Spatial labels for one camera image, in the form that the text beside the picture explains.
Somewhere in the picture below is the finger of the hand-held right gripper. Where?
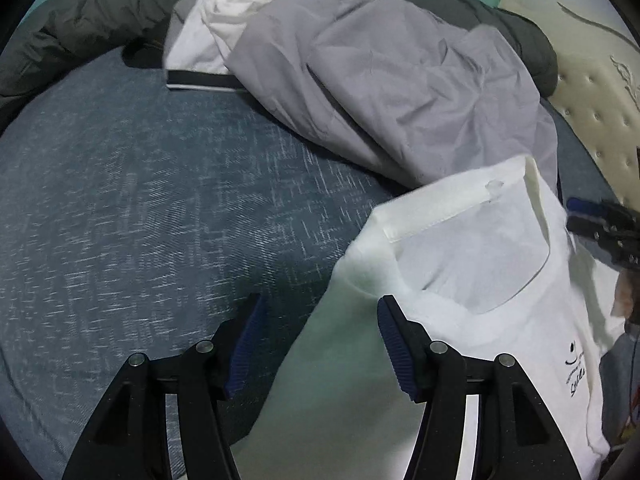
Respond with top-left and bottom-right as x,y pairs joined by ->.
566,197 -> 608,217
566,214 -> 611,241

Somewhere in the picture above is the grey jacket with white lining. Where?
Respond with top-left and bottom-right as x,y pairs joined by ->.
162,0 -> 561,188

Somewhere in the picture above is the blue patterned bed sheet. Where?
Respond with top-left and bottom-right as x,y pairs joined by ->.
0,50 -> 640,480

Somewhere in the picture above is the dark grey puffy quilt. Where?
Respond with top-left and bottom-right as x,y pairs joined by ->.
0,0 -> 560,126

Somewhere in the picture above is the beige tufted headboard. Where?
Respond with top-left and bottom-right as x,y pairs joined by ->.
497,0 -> 640,211

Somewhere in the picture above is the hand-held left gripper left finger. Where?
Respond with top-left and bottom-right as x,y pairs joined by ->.
61,291 -> 267,480

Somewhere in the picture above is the person's right hand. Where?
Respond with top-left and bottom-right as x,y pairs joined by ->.
611,269 -> 640,320

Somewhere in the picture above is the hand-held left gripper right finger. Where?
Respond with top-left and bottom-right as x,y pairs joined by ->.
376,294 -> 582,480

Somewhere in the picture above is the white shirt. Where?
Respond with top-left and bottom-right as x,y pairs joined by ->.
232,155 -> 626,480

